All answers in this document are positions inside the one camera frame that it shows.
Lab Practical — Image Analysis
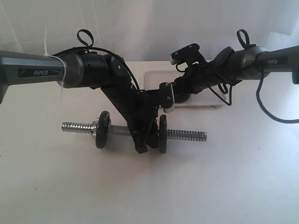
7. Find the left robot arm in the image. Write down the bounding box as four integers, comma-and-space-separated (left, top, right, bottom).
0, 50, 167, 154

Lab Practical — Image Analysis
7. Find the black weight plate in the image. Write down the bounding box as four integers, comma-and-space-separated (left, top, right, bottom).
174, 94, 191, 104

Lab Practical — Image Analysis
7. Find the black plate end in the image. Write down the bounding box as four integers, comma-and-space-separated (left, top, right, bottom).
95, 111, 111, 149

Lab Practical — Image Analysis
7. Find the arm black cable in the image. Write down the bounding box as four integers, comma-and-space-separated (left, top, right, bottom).
55, 29, 143, 94
207, 29, 299, 123

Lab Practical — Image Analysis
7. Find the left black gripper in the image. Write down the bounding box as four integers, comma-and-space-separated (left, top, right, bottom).
124, 90, 162, 154

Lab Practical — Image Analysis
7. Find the white curtain backdrop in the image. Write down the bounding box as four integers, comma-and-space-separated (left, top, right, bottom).
0, 0, 299, 61

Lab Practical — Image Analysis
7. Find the white zip tie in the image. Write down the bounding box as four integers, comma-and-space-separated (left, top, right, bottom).
44, 27, 69, 102

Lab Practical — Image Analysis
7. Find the chrome threaded dumbbell bar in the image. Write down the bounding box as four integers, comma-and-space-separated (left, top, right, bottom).
61, 121, 207, 142

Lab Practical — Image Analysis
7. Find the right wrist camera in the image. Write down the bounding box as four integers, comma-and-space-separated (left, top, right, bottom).
170, 43, 206, 66

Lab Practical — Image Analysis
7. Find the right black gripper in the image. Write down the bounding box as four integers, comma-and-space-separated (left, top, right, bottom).
174, 63, 210, 96

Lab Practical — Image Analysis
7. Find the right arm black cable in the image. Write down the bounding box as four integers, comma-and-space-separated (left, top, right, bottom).
207, 29, 299, 123

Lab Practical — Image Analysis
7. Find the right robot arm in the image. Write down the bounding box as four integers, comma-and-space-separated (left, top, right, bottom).
173, 46, 299, 95

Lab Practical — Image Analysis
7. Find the white rectangular tray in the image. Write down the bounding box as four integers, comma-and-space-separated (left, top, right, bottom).
143, 70, 225, 108

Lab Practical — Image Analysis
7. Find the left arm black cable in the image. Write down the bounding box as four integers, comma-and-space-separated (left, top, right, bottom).
55, 29, 143, 94

